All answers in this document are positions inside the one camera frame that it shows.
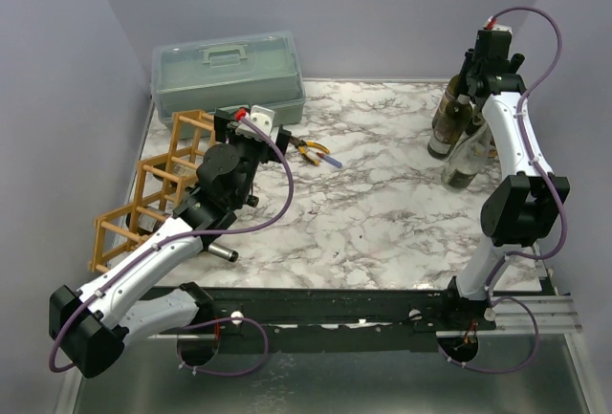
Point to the green plastic toolbox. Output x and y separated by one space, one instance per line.
257 69

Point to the green bottle back right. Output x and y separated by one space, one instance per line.
515 63

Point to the brown label wine bottle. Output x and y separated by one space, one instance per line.
451 94

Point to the wooden wine rack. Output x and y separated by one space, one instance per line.
155 191

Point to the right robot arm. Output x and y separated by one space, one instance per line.
525 205

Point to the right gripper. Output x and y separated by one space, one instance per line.
471 68

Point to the clear glass bottle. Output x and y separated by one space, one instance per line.
467 159

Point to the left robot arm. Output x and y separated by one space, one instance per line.
93 324

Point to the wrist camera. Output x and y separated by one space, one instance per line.
492 24
263 119

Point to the green bottle silver neck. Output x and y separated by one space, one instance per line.
450 128

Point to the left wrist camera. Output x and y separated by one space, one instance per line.
263 119

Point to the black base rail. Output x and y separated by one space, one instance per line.
332 321

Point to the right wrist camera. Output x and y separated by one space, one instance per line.
492 24

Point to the small dark cap bottle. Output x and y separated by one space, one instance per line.
492 151

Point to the bottle in rack bottom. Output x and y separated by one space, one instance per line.
220 251

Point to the dark green wine bottle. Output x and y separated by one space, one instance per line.
183 168

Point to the yellow handled pliers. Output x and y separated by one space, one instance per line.
311 152

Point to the blue red screwdriver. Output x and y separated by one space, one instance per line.
330 160

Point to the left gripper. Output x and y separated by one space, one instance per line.
223 127

